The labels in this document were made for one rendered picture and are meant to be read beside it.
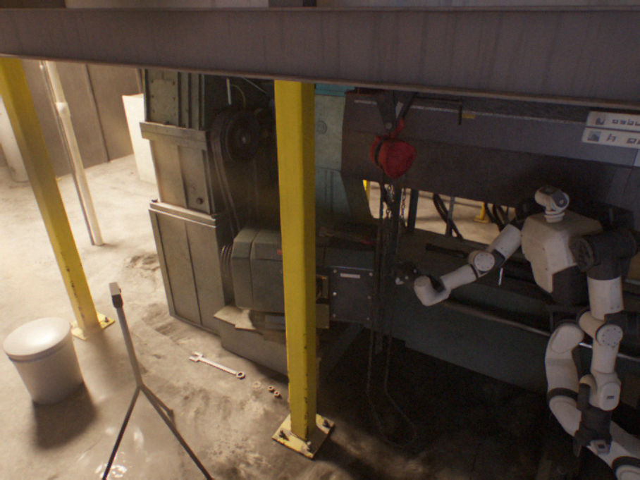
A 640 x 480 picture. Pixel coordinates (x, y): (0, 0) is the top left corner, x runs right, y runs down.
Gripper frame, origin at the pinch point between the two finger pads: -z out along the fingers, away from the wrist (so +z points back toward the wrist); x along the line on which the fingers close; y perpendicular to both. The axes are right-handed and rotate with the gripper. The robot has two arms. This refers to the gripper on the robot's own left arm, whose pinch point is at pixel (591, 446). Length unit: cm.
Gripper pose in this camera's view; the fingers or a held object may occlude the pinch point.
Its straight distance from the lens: 198.5
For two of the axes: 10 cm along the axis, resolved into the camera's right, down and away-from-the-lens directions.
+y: 0.1, 2.9, -9.6
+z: -0.7, -9.5, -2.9
